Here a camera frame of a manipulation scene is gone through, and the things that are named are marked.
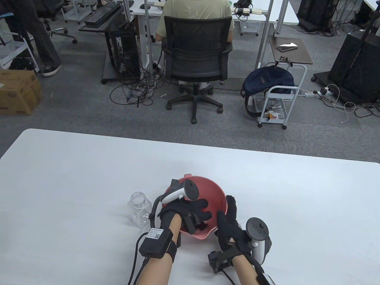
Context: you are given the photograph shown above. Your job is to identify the person's left forearm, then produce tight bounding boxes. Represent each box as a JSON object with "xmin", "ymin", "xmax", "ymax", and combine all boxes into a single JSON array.
[{"xmin": 135, "ymin": 212, "xmax": 182, "ymax": 285}]

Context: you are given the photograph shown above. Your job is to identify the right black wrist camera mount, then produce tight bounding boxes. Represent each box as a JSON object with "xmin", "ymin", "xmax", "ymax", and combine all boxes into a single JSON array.
[{"xmin": 207, "ymin": 250, "xmax": 235, "ymax": 273}]

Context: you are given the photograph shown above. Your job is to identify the office chair with chrome base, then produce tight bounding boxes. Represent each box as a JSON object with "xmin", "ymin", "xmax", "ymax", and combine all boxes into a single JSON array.
[{"xmin": 39, "ymin": 0, "xmax": 78, "ymax": 45}]

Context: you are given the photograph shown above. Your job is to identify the black mesh office chair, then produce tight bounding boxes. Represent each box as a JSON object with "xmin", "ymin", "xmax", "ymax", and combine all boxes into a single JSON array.
[{"xmin": 163, "ymin": 15, "xmax": 234, "ymax": 124}]

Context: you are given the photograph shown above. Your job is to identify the brown side table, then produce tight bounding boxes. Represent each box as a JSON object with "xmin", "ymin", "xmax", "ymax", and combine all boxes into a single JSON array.
[{"xmin": 269, "ymin": 36, "xmax": 314, "ymax": 65}]

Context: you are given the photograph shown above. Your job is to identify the left grey white controller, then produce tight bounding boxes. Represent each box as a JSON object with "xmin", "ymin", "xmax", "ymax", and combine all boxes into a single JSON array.
[{"xmin": 161, "ymin": 178, "xmax": 199, "ymax": 204}]

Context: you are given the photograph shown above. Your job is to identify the person's right hand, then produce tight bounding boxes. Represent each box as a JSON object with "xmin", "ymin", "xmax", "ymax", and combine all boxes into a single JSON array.
[{"xmin": 216, "ymin": 194, "xmax": 253, "ymax": 255}]

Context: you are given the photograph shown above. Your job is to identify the black wheeled cabinet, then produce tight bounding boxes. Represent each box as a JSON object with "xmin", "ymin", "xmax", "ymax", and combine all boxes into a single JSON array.
[{"xmin": 311, "ymin": 18, "xmax": 380, "ymax": 104}]

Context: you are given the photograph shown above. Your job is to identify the black computer tower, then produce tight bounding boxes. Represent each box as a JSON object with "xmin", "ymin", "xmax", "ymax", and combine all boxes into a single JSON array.
[{"xmin": 110, "ymin": 22, "xmax": 140, "ymax": 80}]

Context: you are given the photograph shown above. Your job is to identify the small dark flat device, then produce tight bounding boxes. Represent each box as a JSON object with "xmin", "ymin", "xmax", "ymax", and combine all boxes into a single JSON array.
[{"xmin": 275, "ymin": 42, "xmax": 298, "ymax": 53}]

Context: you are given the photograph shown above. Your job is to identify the black bag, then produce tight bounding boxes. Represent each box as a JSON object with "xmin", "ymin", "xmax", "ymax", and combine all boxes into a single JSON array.
[{"xmin": 9, "ymin": 56, "xmax": 37, "ymax": 73}]

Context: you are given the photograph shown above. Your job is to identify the brown cardboard box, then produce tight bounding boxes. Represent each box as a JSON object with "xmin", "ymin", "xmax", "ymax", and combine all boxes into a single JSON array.
[{"xmin": 0, "ymin": 69, "xmax": 44, "ymax": 116}]

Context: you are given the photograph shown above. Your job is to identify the silver metal frame post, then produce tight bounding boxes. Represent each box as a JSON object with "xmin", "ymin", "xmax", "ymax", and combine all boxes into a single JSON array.
[
  {"xmin": 145, "ymin": 0, "xmax": 153, "ymax": 75},
  {"xmin": 256, "ymin": 0, "xmax": 273, "ymax": 70}
]

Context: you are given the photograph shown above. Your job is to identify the black keyboard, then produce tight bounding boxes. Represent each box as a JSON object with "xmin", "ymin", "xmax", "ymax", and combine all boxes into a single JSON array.
[{"xmin": 84, "ymin": 2, "xmax": 122, "ymax": 26}]

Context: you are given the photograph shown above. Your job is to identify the black rolling computer stand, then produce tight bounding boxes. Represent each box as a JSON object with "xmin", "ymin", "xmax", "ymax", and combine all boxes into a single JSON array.
[{"xmin": 78, "ymin": 3, "xmax": 141, "ymax": 84}]

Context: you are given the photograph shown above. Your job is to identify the clear plastic jar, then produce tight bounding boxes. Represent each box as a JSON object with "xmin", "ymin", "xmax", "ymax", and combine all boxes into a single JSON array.
[{"xmin": 128, "ymin": 192, "xmax": 153, "ymax": 228}]

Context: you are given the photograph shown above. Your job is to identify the black equipment rack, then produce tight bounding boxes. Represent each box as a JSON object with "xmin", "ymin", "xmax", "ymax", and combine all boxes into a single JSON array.
[{"xmin": 297, "ymin": 0, "xmax": 340, "ymax": 32}]

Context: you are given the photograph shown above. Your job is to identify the person's right forearm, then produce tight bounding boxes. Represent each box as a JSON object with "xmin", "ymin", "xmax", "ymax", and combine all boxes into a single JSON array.
[{"xmin": 233, "ymin": 255, "xmax": 262, "ymax": 285}]

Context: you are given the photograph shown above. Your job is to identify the white office desk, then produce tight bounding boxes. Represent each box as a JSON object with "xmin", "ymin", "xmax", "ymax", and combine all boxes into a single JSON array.
[{"xmin": 130, "ymin": 0, "xmax": 300, "ymax": 26}]

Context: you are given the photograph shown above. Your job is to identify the navy blue backpack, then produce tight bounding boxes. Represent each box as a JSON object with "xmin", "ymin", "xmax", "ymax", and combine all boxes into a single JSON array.
[{"xmin": 241, "ymin": 66, "xmax": 295, "ymax": 118}]

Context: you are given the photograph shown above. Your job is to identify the white metal rack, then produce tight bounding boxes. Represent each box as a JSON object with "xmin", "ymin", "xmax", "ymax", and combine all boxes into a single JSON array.
[{"xmin": 0, "ymin": 18, "xmax": 40, "ymax": 75}]

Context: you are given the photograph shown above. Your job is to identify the grey white controller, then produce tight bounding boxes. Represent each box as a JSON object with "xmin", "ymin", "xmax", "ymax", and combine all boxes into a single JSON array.
[
  {"xmin": 161, "ymin": 178, "xmax": 199, "ymax": 204},
  {"xmin": 246, "ymin": 218, "xmax": 272, "ymax": 265}
]

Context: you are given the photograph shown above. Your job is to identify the white rolling cart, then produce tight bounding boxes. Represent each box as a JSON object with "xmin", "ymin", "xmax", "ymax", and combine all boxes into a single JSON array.
[{"xmin": 258, "ymin": 62, "xmax": 307, "ymax": 129}]

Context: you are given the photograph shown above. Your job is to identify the pink salad bowl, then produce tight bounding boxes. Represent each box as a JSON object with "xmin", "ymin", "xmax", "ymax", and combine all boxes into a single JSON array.
[{"xmin": 162, "ymin": 174, "xmax": 229, "ymax": 240}]

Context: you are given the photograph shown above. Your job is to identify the white power strip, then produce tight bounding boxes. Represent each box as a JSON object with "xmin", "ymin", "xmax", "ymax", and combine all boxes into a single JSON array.
[{"xmin": 304, "ymin": 86, "xmax": 336, "ymax": 98}]

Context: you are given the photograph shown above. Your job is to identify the right grey white controller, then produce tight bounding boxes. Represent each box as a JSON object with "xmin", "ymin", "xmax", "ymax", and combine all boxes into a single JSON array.
[{"xmin": 246, "ymin": 218, "xmax": 272, "ymax": 265}]

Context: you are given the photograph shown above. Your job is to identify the person's left hand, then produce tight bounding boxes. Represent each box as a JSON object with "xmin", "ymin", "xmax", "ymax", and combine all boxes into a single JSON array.
[{"xmin": 157, "ymin": 198, "xmax": 213, "ymax": 235}]

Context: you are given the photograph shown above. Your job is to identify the tangle of black cables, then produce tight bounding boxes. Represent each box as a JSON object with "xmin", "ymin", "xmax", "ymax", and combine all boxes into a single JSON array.
[{"xmin": 109, "ymin": 64, "xmax": 167, "ymax": 108}]

